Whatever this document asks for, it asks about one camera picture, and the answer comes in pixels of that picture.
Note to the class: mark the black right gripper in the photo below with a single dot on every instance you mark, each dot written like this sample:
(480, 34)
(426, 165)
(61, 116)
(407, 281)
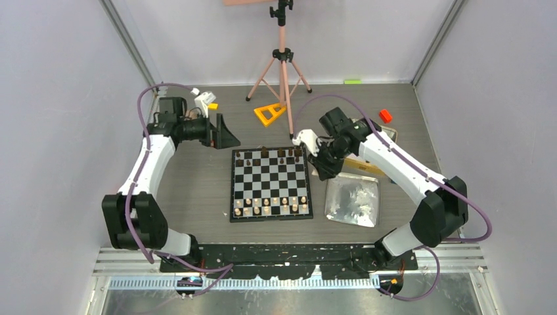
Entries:
(324, 170)

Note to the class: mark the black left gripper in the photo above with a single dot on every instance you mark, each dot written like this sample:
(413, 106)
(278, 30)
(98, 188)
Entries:
(224, 138)

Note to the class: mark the yellow tin box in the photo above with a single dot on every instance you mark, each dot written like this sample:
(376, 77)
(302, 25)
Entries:
(373, 155)

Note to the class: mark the silver metal tray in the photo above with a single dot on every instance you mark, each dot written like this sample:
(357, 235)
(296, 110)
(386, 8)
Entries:
(353, 199)

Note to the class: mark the black white chess board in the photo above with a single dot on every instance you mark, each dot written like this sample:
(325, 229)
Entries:
(270, 184)

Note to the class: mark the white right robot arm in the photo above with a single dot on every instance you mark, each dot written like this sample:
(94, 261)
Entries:
(441, 208)

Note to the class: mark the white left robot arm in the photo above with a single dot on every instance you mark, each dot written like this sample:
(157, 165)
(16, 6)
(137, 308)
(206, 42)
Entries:
(133, 217)

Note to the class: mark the small brown wooden cube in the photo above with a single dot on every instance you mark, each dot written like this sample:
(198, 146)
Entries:
(190, 114)

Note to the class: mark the red block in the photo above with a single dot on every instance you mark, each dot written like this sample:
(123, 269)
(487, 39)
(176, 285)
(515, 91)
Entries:
(385, 116)

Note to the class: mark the green tape piece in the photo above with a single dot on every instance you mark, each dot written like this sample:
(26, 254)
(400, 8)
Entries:
(352, 82)

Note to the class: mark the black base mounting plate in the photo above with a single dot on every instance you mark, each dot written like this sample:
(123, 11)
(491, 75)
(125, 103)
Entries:
(294, 261)

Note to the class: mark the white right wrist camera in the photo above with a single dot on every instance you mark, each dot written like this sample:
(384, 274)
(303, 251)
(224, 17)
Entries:
(309, 139)

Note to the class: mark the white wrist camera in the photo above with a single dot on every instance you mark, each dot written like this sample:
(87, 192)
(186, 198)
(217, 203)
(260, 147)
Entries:
(202, 100)
(309, 139)

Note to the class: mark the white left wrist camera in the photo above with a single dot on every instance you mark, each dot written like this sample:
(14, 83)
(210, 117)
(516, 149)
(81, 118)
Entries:
(202, 100)

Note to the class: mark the yellow triangular frame block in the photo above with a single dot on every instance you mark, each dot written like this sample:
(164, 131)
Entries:
(269, 113)

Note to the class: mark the pink camera tripod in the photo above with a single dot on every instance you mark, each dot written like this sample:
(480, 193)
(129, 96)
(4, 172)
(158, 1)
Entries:
(284, 56)

